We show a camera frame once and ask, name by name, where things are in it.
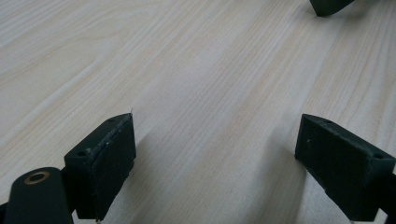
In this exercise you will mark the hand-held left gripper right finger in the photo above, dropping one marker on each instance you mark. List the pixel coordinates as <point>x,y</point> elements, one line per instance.
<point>339,168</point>

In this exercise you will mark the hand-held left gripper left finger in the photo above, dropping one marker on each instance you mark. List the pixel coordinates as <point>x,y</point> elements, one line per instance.
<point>102,168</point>

